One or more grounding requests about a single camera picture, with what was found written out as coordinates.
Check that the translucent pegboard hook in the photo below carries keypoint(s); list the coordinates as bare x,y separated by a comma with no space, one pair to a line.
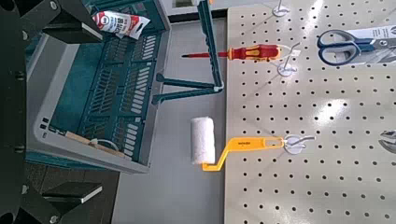
280,11
292,148
286,69

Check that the white scissors packaging card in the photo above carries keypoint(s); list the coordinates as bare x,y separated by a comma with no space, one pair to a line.
373,32

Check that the teal plastic frame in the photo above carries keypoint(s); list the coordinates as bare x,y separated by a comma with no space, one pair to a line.
207,31

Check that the grey and teal folding crate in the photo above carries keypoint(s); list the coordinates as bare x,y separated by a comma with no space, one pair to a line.
77,87

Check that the red and yellow screwdriver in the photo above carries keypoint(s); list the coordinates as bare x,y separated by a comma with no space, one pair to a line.
252,52

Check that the beige pegboard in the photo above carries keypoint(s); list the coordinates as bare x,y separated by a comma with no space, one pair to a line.
311,186

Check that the red and white tube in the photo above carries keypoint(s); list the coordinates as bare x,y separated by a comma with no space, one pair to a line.
120,24

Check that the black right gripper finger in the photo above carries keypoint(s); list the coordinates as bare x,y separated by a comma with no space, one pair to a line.
71,31
70,193

